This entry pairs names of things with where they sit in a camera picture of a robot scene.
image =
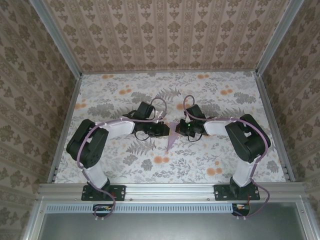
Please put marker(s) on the grey metal sheet panel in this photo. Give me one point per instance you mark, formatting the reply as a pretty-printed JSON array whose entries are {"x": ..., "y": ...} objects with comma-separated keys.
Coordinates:
[{"x": 170, "y": 227}]

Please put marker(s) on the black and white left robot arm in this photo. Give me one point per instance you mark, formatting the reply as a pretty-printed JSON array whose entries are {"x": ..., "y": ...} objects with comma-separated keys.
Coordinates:
[{"x": 87, "y": 145}]

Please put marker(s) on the black connector board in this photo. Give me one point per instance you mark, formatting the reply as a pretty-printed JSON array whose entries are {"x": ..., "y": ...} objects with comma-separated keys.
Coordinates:
[
  {"x": 103, "y": 208},
  {"x": 241, "y": 208}
]

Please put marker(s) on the aluminium table side rail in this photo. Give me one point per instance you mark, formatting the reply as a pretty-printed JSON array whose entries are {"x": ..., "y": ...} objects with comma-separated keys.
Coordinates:
[
  {"x": 272, "y": 110},
  {"x": 67, "y": 110}
]

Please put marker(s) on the purple square paper sheet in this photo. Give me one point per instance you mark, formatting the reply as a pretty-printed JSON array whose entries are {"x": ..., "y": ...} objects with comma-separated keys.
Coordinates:
[{"x": 172, "y": 140}]

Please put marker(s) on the floral patterned table cover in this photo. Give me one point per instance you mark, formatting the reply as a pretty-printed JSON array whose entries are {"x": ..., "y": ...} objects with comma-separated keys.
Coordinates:
[{"x": 175, "y": 165}]

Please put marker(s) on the aluminium frame post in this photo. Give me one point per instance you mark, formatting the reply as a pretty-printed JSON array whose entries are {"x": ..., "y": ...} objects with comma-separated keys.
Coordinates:
[
  {"x": 277, "y": 40},
  {"x": 57, "y": 40}
]

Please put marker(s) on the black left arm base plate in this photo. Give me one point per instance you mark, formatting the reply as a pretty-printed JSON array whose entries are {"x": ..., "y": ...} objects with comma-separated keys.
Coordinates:
[{"x": 117, "y": 192}]

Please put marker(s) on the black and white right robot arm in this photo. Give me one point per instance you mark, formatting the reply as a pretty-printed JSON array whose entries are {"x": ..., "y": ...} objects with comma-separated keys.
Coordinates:
[{"x": 247, "y": 140}]

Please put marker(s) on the aluminium mounting rail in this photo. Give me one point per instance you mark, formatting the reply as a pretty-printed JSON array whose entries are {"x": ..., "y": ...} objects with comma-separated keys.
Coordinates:
[{"x": 170, "y": 191}]

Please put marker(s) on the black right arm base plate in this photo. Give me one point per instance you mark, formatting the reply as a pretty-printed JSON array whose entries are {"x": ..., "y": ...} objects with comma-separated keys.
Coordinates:
[{"x": 222, "y": 192}]

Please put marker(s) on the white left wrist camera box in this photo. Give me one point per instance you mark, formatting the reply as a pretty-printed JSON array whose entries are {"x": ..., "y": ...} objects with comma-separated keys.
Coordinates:
[{"x": 161, "y": 117}]

